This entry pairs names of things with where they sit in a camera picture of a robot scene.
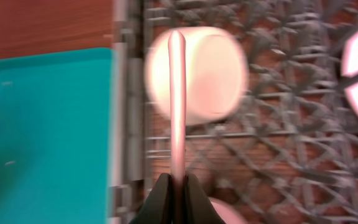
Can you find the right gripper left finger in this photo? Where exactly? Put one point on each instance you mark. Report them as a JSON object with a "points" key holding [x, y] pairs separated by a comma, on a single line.
{"points": [[158, 207]]}

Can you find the pink bowl with food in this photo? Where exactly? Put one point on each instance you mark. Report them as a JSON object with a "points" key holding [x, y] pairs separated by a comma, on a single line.
{"points": [[226, 212]]}

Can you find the grey dishwasher rack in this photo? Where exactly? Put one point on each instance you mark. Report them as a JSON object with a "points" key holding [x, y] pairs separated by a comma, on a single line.
{"points": [[289, 154]]}

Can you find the small white plate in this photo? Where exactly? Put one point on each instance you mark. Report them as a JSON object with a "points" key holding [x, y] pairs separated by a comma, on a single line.
{"points": [[216, 74]]}

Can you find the white plastic fork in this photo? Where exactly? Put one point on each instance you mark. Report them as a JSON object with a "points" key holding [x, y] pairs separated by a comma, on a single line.
{"points": [[177, 64]]}

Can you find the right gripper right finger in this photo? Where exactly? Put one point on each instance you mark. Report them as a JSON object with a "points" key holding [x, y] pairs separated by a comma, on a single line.
{"points": [[198, 208]]}

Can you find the teal serving tray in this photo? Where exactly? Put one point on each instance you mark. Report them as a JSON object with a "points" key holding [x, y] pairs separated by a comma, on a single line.
{"points": [[54, 129]]}

